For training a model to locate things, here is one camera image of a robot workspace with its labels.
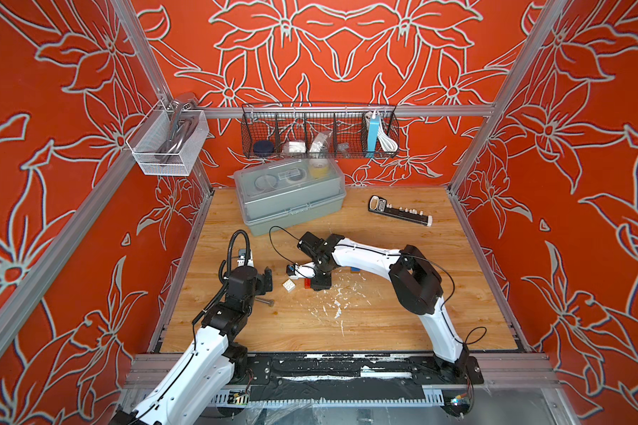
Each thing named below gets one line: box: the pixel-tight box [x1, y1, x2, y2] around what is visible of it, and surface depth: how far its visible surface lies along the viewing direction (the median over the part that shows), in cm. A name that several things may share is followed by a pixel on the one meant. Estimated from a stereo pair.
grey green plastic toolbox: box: [233, 157, 347, 237], surface depth 99 cm
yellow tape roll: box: [308, 157, 330, 180], surface depth 106 cm
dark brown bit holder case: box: [367, 194, 434, 227], surface depth 112 cm
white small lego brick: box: [281, 278, 296, 294], surface depth 90 cm
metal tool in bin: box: [154, 99, 199, 167], surface depth 85 cm
